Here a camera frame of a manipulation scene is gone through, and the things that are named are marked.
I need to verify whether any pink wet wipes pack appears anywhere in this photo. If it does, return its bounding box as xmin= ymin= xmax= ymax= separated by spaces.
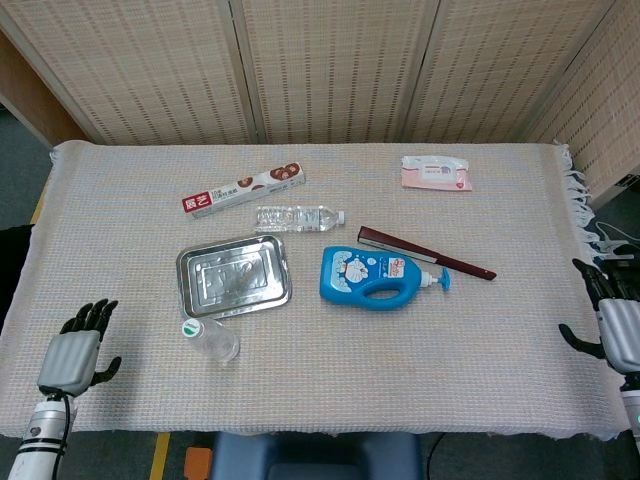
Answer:
xmin=400 ymin=154 xmax=474 ymax=193

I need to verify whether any blue detergent pump bottle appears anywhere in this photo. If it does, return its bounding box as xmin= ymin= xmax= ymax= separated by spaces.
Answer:
xmin=319 ymin=245 xmax=453 ymax=312

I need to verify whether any orange floor object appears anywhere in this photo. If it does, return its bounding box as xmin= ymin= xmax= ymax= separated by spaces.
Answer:
xmin=183 ymin=447 xmax=214 ymax=480

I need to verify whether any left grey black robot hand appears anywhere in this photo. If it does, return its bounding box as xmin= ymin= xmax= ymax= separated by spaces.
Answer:
xmin=36 ymin=298 xmax=123 ymax=399

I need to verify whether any green-capped transparent plastic bottle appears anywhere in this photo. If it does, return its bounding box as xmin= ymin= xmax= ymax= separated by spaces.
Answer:
xmin=180 ymin=316 xmax=241 ymax=365

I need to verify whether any white clip with cable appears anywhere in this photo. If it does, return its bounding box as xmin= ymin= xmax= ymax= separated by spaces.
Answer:
xmin=593 ymin=222 xmax=635 ymax=261

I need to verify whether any dark red folded fan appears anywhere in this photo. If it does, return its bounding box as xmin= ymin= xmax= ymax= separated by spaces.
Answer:
xmin=356 ymin=225 xmax=498 ymax=282

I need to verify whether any beige woven tablecloth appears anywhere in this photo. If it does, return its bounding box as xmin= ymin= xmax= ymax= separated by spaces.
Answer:
xmin=0 ymin=139 xmax=626 ymax=442

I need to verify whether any bamboo folding screen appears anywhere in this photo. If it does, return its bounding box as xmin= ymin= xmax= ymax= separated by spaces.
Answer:
xmin=0 ymin=0 xmax=640 ymax=201

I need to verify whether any red white cling film box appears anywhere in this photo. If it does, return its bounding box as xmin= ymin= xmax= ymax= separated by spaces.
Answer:
xmin=181 ymin=160 xmax=307 ymax=220

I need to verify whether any clear water bottle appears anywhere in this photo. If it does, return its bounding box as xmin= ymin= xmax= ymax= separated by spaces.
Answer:
xmin=253 ymin=204 xmax=347 ymax=235

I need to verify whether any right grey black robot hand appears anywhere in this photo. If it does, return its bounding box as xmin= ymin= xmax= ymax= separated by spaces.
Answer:
xmin=558 ymin=258 xmax=640 ymax=375

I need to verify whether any rectangular stainless steel tray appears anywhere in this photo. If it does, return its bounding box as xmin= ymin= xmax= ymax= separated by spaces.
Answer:
xmin=175 ymin=234 xmax=294 ymax=321

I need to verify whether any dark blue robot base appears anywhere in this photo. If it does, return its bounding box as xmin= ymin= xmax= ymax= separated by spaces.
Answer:
xmin=210 ymin=430 xmax=424 ymax=480

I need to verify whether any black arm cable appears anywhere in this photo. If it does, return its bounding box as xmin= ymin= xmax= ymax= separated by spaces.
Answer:
xmin=48 ymin=391 xmax=72 ymax=480

